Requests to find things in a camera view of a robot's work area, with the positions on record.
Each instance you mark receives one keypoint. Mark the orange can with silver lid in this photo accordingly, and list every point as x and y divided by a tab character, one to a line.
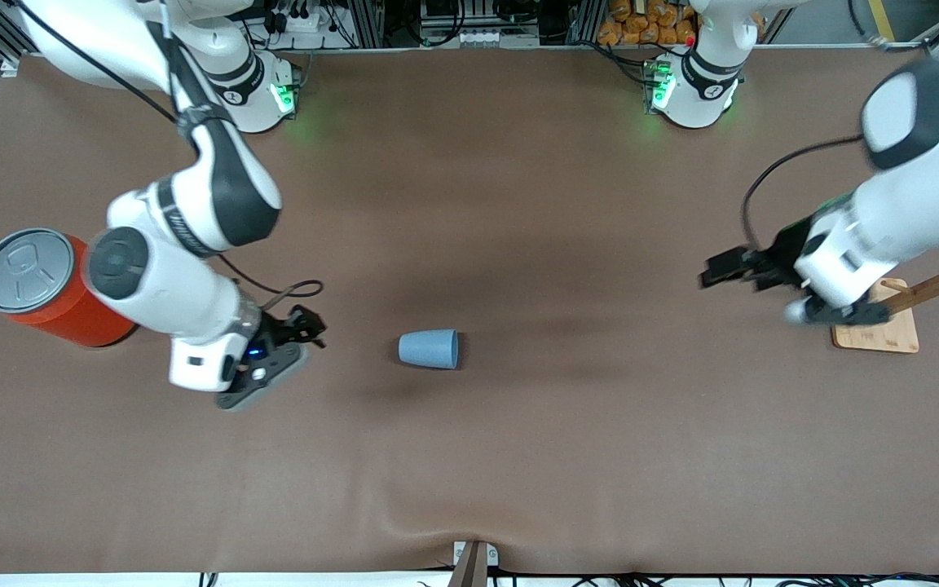
25	269

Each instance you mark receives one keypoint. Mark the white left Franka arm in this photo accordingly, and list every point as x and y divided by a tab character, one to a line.
926	196

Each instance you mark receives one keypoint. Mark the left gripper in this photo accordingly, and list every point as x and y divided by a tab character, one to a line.
781	250

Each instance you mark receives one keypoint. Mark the brown table cover sheet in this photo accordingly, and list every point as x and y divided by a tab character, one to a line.
518	448

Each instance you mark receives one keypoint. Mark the metal table edge bracket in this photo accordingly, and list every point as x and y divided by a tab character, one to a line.
475	562

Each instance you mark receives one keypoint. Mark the white power strip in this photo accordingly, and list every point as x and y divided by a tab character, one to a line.
306	18

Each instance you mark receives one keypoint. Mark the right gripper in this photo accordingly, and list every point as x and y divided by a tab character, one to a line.
280	330

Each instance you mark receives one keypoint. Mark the wooden mug tree rack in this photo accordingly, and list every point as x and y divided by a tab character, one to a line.
893	334

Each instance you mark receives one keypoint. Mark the orange snack bags pile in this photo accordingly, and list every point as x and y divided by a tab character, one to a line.
641	24

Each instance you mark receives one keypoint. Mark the light blue plastic cup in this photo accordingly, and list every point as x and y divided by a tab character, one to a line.
429	349

